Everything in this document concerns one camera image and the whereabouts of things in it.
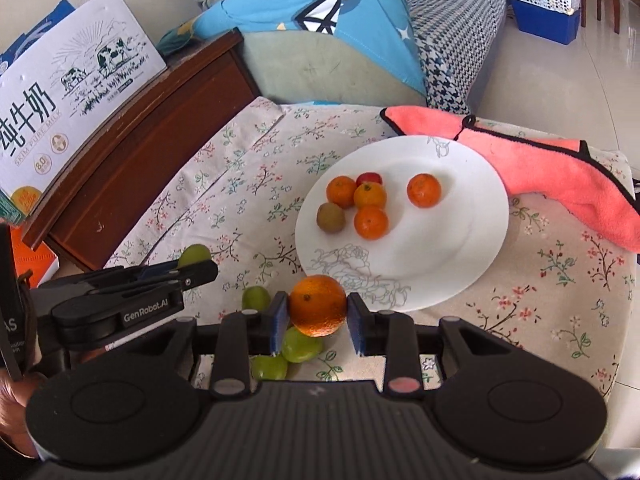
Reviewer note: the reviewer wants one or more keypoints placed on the orange tangerine four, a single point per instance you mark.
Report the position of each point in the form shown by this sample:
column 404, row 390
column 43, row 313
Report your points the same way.
column 424, row 190

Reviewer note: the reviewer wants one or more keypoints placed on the green jujube one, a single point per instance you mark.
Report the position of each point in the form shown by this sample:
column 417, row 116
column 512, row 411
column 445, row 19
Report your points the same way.
column 194, row 253

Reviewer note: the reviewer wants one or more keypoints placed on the person right hand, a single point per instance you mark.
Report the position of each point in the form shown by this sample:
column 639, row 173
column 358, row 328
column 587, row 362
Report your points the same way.
column 14, row 399

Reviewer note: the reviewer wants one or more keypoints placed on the blue storage bin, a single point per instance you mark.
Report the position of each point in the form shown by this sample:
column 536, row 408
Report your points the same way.
column 551, row 25

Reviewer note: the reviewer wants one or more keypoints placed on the blue shark cushion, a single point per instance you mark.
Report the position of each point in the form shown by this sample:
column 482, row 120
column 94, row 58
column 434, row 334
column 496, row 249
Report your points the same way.
column 381, row 30

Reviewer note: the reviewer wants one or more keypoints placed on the houndstooth sofa blanket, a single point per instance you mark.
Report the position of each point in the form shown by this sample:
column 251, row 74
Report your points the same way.
column 457, row 42

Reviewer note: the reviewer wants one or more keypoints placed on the orange gift box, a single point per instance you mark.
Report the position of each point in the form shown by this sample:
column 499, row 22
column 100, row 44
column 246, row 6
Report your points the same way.
column 42, row 262

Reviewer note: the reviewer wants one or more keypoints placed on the orange tangerine one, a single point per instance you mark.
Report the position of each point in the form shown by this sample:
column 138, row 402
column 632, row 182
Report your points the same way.
column 340, row 191

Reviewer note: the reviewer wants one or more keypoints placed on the green jujube two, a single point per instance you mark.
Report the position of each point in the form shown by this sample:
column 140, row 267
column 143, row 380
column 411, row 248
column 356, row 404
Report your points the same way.
column 256, row 298

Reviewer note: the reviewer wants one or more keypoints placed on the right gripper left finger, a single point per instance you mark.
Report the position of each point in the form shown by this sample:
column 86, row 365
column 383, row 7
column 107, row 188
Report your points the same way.
column 241, row 335

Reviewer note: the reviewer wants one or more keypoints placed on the white milk carton box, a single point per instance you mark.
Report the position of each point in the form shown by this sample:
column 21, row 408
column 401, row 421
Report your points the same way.
column 65, row 87

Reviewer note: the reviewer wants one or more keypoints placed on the red cherry tomato two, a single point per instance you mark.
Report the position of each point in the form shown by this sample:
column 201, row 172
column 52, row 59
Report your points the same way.
column 369, row 176

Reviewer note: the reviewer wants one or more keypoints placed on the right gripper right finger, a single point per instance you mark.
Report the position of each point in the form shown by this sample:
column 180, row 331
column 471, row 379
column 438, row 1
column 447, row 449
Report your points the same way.
column 389, row 334

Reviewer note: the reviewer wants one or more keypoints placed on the floral tablecloth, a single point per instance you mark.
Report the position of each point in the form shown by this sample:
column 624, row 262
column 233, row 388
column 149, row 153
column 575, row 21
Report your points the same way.
column 557, row 288

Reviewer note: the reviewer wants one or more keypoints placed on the orange tangerine five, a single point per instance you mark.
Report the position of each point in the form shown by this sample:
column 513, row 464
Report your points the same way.
column 371, row 222

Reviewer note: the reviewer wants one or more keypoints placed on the orange tangerine three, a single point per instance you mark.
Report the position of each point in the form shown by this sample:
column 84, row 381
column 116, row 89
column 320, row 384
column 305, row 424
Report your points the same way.
column 317, row 305

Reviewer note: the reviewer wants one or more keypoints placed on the orange tangerine two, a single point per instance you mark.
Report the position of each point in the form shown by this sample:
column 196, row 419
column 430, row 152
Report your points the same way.
column 370, row 194

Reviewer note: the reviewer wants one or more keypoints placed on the green sofa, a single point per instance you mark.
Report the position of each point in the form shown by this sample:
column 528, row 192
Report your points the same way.
column 307, row 67

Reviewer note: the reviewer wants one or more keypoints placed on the pink towel black trim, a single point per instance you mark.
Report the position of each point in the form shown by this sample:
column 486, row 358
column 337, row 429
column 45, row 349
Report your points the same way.
column 560, row 169

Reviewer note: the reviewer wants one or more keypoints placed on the brown kiwi one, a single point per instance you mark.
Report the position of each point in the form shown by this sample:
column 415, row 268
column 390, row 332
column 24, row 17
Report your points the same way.
column 330, row 218

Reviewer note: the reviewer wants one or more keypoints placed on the green jujube four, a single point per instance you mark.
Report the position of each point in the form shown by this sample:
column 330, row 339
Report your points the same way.
column 268, row 368

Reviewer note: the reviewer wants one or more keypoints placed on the green jujube three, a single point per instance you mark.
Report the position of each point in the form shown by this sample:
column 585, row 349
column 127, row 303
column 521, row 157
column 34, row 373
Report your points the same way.
column 299, row 348

